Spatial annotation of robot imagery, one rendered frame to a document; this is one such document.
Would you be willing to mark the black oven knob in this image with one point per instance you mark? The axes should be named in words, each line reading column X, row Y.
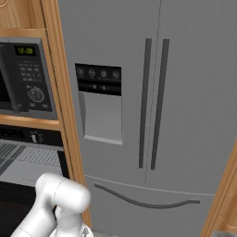
column 35, row 137

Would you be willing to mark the wooden cupboard frame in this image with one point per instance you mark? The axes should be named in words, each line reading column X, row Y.
column 66, row 102

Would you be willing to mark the grey fridge door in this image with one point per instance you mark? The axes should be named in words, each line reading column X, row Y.
column 200, row 92
column 108, row 37

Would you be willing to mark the wooden side panel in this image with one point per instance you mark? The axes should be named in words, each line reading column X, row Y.
column 223, row 197

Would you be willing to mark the wooden cupboard door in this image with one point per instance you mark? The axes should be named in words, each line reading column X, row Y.
column 21, row 12

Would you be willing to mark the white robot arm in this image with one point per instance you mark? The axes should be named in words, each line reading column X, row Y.
column 49, row 197

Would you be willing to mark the black microwave dial knob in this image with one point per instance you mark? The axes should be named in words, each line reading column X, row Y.
column 36, row 94

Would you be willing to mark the grey fridge drawer front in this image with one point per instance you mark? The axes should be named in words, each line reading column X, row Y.
column 123, row 219

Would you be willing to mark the grey fridge right door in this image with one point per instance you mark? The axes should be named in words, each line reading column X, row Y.
column 200, row 92

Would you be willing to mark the black oven door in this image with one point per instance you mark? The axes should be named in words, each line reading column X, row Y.
column 15, row 203

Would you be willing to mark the grey black microwave oven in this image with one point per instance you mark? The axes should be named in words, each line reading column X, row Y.
column 46, row 77

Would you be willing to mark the grey fridge left door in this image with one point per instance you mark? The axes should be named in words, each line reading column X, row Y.
column 108, row 37

